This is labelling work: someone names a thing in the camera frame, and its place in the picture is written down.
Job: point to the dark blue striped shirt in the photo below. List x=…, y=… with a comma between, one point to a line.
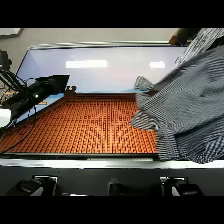
x=190, y=110

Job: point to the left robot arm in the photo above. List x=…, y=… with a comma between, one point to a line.
x=36, y=91

